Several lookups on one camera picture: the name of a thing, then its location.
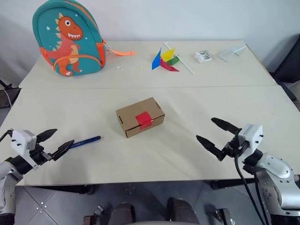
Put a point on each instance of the teal dinosaur backpack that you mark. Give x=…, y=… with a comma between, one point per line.
x=70, y=47

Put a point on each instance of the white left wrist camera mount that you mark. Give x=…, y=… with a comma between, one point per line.
x=22, y=143

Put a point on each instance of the colourful pinwheel sails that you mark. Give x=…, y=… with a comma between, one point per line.
x=156, y=61

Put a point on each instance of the red tape strip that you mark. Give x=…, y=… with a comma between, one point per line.
x=143, y=119

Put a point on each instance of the white plastic pinwheel stick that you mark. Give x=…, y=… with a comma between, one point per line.
x=185, y=64

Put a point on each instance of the clear safety glasses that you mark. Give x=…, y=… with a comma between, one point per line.
x=226, y=55

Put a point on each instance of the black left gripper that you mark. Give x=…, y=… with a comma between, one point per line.
x=38, y=154

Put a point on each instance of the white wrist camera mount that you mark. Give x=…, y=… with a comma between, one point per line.
x=252, y=138
x=22, y=143

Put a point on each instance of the dark rounded shape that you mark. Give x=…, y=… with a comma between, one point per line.
x=182, y=211
x=123, y=214

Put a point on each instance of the white battery case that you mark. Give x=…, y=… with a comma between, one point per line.
x=203, y=56

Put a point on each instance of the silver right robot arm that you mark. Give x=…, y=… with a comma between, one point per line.
x=276, y=171

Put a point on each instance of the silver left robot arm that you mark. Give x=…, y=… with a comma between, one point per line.
x=10, y=168

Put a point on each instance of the metal bracket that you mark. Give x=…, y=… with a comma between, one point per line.
x=93, y=216
x=221, y=216

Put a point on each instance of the small white plastic peg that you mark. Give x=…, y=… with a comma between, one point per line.
x=120, y=66

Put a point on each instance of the blue pen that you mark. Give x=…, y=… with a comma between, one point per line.
x=89, y=140

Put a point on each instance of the black chair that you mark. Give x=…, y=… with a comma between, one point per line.
x=288, y=58

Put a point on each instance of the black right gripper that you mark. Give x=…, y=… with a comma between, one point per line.
x=233, y=147

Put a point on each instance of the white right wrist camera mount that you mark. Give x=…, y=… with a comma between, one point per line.
x=252, y=138

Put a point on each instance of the brown cardboard box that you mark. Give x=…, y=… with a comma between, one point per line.
x=131, y=112

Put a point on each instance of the small white backpack charm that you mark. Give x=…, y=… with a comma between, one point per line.
x=108, y=48

